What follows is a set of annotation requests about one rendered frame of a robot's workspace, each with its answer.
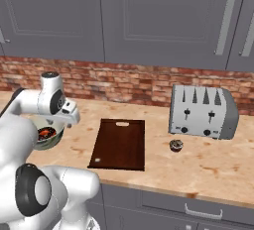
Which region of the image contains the grey base cupboard door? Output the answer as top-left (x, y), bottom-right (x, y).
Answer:
top-left (118, 212), bottom-right (199, 230)

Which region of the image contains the silver drawer handle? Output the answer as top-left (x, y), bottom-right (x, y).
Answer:
top-left (184, 202), bottom-right (224, 221)

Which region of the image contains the grey drawer front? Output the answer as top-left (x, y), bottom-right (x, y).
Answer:
top-left (88, 183), bottom-right (141, 210)
top-left (140, 189), bottom-right (254, 227)

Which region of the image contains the grey wall cupboard door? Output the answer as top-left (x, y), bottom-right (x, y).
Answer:
top-left (98, 0), bottom-right (250, 71)
top-left (0, 0), bottom-right (106, 63)
top-left (225, 0), bottom-right (254, 73)

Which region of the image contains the silver four-slot toaster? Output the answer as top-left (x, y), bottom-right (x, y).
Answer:
top-left (168, 83), bottom-right (240, 141)

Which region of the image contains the dark brown wooden tray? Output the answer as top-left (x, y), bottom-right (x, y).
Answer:
top-left (86, 118), bottom-right (147, 173)

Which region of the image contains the grey bowl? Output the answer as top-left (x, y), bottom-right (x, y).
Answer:
top-left (32, 116), bottom-right (65, 152)

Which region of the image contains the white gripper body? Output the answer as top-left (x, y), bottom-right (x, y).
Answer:
top-left (58, 98), bottom-right (81, 129)

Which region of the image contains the red glazed donut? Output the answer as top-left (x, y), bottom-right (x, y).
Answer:
top-left (37, 126), bottom-right (58, 142)

